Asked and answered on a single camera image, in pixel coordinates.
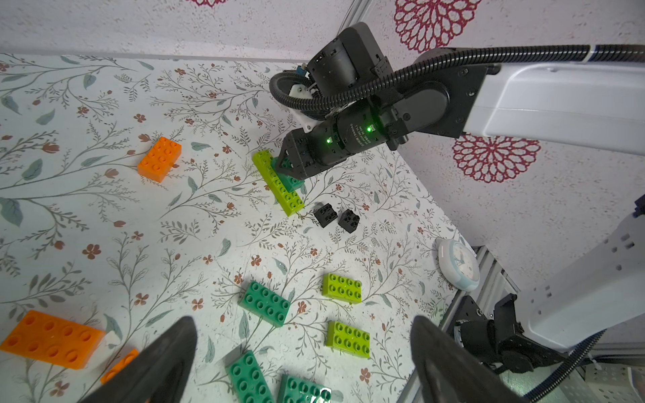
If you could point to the orange lego brick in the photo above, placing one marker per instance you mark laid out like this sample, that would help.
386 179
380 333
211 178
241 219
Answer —
53 340
127 359
159 161

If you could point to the dark green lego brick top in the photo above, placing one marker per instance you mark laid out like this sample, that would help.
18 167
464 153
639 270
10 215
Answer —
291 184

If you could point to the dark green lego brick left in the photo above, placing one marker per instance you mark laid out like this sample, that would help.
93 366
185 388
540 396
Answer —
248 381

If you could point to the black small lego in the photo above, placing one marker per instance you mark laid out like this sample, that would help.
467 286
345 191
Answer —
325 215
349 221

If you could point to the white round clock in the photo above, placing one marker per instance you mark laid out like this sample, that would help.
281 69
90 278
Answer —
458 264

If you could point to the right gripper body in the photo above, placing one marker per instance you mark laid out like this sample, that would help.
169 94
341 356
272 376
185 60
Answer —
346 133

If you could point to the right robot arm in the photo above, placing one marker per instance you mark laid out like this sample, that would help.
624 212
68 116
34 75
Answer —
589 95

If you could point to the dark green lego brick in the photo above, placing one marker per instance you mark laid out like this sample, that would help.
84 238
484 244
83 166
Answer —
297 390
266 304
291 184
248 381

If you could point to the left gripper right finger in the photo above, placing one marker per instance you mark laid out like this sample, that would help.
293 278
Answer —
448 373

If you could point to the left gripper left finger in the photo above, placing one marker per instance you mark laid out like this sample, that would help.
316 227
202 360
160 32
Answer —
159 373

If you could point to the dark green lego brick lower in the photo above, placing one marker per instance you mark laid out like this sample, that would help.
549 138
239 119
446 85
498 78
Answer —
297 390

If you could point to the black small lego near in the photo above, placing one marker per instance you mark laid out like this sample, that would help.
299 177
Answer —
349 221

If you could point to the black small lego far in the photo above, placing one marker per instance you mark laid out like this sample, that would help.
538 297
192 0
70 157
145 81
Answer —
325 215

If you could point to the dark green lego brick centre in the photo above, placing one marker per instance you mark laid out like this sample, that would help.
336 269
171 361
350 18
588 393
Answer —
266 304

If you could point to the lime lego brick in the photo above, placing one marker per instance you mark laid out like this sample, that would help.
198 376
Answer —
342 288
290 202
348 339
262 161

